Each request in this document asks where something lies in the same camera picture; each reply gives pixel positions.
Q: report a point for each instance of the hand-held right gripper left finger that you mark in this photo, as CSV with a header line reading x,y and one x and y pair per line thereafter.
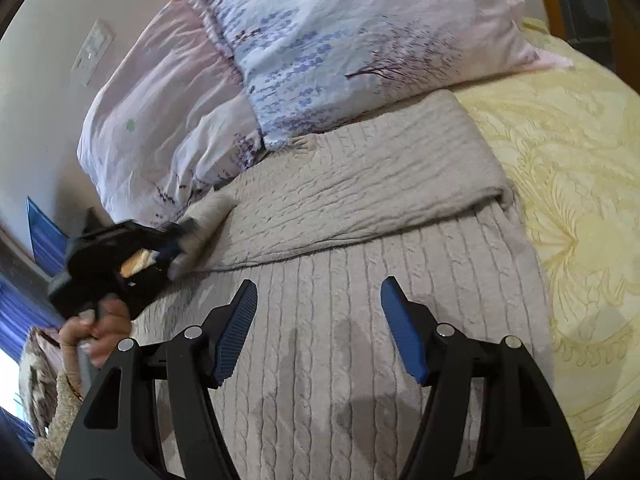
x,y
236,332

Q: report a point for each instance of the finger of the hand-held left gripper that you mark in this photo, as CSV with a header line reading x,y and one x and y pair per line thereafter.
x,y
169,266
179,234

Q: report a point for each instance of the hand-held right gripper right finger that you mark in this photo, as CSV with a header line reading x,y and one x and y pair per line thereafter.
x,y
402,332

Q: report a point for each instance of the person's left forearm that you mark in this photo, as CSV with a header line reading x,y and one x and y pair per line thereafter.
x,y
57,425

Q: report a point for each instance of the person's left hand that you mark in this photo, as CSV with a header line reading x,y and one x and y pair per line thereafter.
x,y
107,332

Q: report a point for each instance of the blue board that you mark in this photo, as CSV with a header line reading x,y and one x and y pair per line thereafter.
x,y
45,240

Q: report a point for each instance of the blue curtain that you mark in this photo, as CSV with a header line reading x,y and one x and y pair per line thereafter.
x,y
22,315

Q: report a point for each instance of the pale pink floral pillow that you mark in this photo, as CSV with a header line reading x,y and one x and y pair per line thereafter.
x,y
160,130

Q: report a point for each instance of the brown patterned cloth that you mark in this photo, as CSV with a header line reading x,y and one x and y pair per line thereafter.
x,y
37,375

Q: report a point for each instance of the yellow patterned bedsheet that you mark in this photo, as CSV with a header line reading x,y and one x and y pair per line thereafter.
x,y
580,200

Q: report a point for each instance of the floral pillow with tree print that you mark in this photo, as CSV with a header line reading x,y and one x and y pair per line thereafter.
x,y
350,45

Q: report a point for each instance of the dark headboard panel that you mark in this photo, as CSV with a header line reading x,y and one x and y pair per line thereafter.
x,y
585,5

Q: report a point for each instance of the white wall switch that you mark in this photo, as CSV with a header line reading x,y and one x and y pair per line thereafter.
x,y
92,52

